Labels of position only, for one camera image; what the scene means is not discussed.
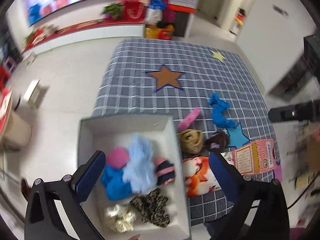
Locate black cable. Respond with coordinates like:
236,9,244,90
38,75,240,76
286,172,320,210

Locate grey storage box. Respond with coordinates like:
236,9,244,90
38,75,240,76
76,114,192,240

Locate light blue fuzzy cloth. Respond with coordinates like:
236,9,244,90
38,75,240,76
123,134,157,194

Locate small blue cloth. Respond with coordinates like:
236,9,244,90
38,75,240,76
208,93,237,129

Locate red flower basket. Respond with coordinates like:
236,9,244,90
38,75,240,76
117,0,148,22

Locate grey checked rug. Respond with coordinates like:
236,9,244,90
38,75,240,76
92,37,281,227

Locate tan knit sock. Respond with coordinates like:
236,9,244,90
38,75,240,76
178,129,203,154

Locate pink sponge bar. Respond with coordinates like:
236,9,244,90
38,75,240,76
177,107,201,132

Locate white gift bag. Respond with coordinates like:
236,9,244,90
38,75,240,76
145,0,167,25

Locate leopard print cloth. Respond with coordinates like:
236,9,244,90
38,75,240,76
130,187,170,228

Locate pink and navy knit sock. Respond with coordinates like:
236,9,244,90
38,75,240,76
155,157,176,186

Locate pink printed carton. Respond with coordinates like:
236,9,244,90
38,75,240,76
221,139,276,175

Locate bright blue cloth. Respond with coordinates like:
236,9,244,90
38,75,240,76
100,165,132,201

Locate floral printed cloth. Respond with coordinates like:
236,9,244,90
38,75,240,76
182,156,221,197

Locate yellow red gift box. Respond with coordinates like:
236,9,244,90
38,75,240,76
145,21,175,40

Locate potted green plant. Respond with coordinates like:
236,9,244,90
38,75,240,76
101,3,124,21

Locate cream fuzzy cloth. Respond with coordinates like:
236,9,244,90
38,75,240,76
104,204,137,233

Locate dark brown knit item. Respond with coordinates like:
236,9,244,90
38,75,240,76
204,130,230,153

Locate pink fuzzy cloth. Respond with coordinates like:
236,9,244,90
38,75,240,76
106,147,130,169

